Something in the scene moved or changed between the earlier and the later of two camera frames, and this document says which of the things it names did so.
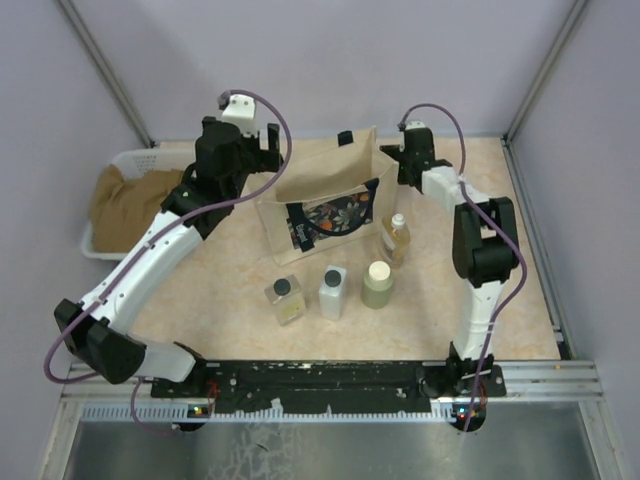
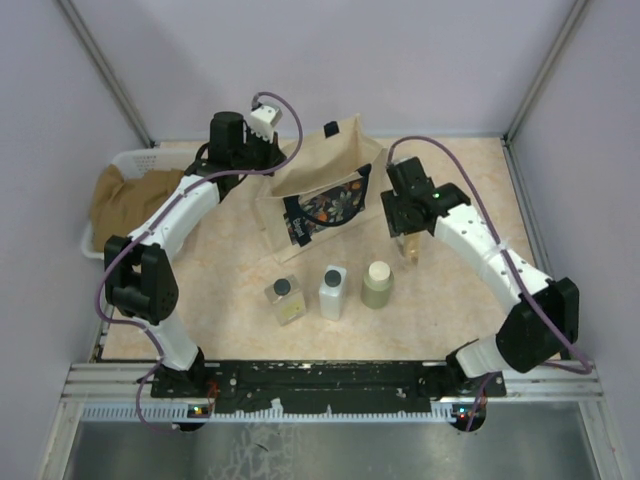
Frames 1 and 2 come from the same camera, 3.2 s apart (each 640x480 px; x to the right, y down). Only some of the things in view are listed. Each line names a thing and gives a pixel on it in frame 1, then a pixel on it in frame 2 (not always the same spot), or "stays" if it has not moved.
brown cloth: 121,209 stays
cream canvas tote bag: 330,191 stays
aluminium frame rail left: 71,11 stays
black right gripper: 395,153 -> 397,227
